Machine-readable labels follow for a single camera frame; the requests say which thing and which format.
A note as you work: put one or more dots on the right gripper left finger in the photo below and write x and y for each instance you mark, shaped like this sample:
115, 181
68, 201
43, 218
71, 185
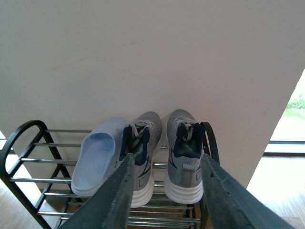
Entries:
109, 207

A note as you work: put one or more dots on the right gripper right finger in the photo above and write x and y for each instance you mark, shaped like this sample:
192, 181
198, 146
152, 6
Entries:
230, 205

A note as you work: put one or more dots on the grey sneaker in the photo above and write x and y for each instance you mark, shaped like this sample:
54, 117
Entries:
183, 178
141, 138

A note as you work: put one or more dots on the light blue slipper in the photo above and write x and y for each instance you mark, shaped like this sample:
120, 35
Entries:
99, 155

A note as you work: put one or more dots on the grey sneaker front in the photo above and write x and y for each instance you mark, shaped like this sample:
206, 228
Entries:
141, 138

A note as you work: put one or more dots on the black metal shoe rack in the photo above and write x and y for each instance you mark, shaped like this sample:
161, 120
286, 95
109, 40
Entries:
34, 168

